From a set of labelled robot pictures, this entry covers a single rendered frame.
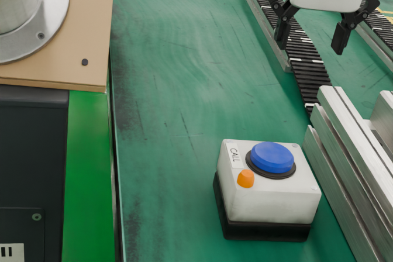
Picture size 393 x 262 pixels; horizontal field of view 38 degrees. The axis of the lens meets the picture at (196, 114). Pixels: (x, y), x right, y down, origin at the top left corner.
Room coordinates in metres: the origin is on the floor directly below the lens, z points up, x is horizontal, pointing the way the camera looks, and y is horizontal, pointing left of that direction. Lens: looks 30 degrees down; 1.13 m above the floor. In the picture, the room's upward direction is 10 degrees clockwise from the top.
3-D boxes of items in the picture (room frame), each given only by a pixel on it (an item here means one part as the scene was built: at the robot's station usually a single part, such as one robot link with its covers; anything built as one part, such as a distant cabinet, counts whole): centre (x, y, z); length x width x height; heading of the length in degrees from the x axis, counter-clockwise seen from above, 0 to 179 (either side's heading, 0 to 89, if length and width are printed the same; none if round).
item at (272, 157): (0.44, -0.08, 0.84); 0.04 x 0.04 x 0.02
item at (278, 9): (0.75, -0.09, 0.86); 0.03 x 0.03 x 0.07; 12
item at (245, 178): (0.40, -0.05, 0.85); 0.01 x 0.01 x 0.01
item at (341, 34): (0.77, -0.19, 0.86); 0.03 x 0.03 x 0.07; 12
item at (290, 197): (0.44, -0.08, 0.81); 0.10 x 0.08 x 0.06; 102
